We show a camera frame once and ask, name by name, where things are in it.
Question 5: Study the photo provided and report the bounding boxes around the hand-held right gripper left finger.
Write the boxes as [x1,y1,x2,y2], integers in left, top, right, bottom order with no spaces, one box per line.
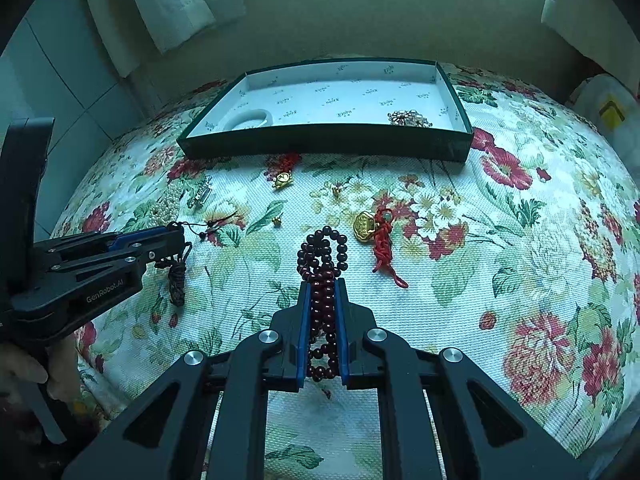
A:
[61,281,313,480]

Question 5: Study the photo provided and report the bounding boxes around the person's left hand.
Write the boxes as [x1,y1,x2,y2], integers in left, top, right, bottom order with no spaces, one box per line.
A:
[0,347,79,403]

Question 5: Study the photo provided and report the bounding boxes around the gold lock pendant red cord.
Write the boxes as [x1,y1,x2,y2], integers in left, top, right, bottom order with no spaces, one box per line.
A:
[353,206,410,290]

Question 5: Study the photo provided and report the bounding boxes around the gold charm with red knot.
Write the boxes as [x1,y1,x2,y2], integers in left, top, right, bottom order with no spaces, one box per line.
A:
[264,152,303,191]

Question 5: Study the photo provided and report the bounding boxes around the white cardboard box tray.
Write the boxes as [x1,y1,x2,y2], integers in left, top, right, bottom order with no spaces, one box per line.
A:
[177,60,473,163]

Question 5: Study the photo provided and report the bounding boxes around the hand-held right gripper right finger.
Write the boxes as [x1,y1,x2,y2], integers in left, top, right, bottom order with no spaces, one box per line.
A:
[334,278,591,480]

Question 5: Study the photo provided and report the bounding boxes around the dark red bead bracelet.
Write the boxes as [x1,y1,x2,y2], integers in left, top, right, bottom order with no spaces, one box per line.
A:
[296,226,349,381]

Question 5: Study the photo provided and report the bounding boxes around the dark wooden pendant black cord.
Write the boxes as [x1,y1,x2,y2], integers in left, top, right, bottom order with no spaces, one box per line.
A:
[167,210,238,308]

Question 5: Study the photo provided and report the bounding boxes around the floral bedspread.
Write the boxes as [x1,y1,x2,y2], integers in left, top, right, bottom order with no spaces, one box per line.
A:
[50,57,640,480]

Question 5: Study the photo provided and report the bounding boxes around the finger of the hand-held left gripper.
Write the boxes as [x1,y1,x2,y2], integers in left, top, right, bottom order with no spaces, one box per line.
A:
[49,239,193,292]
[32,224,186,262]

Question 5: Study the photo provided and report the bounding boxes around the white bag with yellow mark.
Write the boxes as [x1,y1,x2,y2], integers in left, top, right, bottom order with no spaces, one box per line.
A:
[570,74,640,171]

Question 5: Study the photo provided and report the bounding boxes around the gold rhinestone brooch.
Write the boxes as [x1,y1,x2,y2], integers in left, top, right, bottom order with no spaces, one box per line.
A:
[387,109,433,129]

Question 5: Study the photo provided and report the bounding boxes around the white pearl necklace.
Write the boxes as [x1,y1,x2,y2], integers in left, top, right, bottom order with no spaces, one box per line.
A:
[147,180,201,226]

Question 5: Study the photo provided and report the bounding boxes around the white jade bangle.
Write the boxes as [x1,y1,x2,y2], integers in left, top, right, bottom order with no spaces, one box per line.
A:
[222,108,275,131]

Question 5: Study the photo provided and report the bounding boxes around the white curtain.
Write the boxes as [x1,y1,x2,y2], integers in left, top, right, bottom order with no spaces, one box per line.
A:
[541,0,640,68]
[80,0,248,78]

